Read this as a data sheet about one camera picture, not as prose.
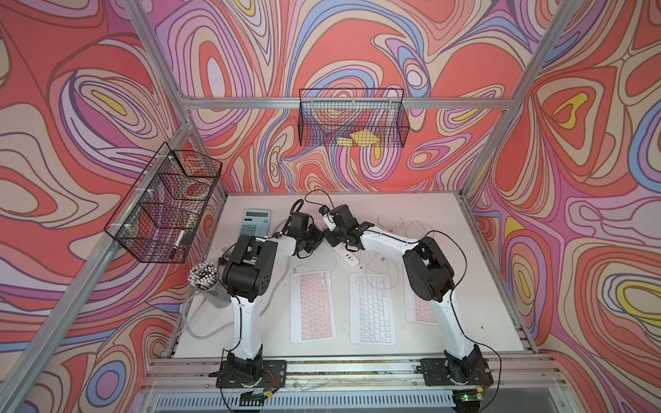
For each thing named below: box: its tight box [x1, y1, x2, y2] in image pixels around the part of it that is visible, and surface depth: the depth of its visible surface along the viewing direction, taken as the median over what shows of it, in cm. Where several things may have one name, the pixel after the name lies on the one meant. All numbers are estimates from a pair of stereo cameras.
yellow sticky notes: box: [337, 129, 380, 148], surface depth 91 cm
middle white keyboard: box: [349, 272, 396, 346], surface depth 86 cm
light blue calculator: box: [239, 209, 272, 238], surface depth 109 cm
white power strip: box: [333, 242, 360, 268], surface depth 98 cm
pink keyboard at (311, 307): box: [290, 270, 337, 345], surface depth 88 cm
